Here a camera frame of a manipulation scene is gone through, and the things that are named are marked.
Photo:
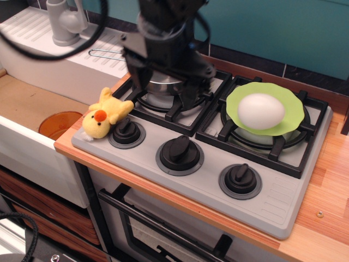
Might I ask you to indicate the white toy sink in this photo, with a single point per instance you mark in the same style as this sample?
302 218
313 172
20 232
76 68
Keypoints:
33 90

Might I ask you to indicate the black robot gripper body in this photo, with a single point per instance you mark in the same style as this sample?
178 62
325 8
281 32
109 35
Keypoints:
173 52

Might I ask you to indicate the black left burner grate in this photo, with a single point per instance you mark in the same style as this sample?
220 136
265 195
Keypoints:
167 111

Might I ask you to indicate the black left stove knob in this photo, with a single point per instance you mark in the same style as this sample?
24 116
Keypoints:
126 134

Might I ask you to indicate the black right burner grate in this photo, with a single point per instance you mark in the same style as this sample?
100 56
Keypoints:
289 153

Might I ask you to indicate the yellow stuffed duck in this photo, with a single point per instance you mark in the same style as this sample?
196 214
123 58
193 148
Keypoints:
104 114

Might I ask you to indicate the black middle stove knob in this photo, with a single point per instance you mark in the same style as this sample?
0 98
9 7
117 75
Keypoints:
180 156

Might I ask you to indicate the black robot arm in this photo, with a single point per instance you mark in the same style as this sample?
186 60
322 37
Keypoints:
168 13

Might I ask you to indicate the grey toy faucet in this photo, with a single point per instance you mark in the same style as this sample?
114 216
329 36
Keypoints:
66 24

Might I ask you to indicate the grey toy stove top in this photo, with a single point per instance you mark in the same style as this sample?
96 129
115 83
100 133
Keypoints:
273 211

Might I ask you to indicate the black stove knob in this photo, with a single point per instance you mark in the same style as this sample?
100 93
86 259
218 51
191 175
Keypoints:
240 181
126 134
180 156

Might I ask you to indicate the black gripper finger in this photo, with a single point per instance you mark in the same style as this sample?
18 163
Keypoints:
140 73
193 88

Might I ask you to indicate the wooden drawer cabinet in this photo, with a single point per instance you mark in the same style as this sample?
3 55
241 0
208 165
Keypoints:
58 220

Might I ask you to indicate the orange plastic cup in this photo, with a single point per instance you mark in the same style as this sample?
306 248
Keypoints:
57 124

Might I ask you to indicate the green plate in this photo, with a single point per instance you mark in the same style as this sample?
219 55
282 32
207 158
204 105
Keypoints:
294 112

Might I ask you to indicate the black oven door handle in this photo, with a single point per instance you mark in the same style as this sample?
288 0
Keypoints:
116 199

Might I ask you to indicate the toy oven door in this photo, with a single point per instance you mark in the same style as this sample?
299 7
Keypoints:
151 230

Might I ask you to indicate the stainless steel pot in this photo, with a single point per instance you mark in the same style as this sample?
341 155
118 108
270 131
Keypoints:
160 84

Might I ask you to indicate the black right stove knob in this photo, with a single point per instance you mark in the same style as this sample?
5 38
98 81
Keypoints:
240 181

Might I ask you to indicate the black burner grate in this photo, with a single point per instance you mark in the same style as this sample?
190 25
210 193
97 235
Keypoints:
167 111
289 153

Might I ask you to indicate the white egg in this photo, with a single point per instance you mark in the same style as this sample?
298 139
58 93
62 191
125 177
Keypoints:
260 111

